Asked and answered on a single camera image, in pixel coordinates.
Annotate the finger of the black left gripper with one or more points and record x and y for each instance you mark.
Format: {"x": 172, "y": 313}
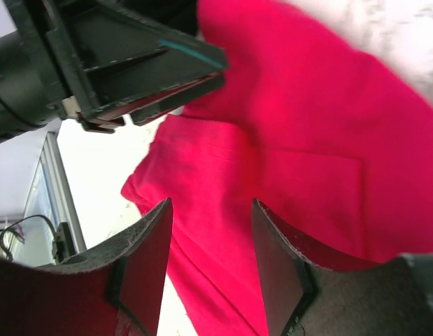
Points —
{"x": 123, "y": 55}
{"x": 144, "y": 111}

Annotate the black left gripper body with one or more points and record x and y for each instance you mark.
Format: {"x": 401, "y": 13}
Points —
{"x": 33, "y": 86}

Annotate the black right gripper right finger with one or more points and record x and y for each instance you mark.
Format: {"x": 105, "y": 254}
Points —
{"x": 310, "y": 288}

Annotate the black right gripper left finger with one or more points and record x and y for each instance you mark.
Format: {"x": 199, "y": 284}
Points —
{"x": 114, "y": 288}

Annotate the crimson t shirt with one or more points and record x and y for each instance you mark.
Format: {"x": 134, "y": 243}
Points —
{"x": 324, "y": 134}

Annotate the white slotted cable duct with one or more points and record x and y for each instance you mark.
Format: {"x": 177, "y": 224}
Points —
{"x": 50, "y": 208}

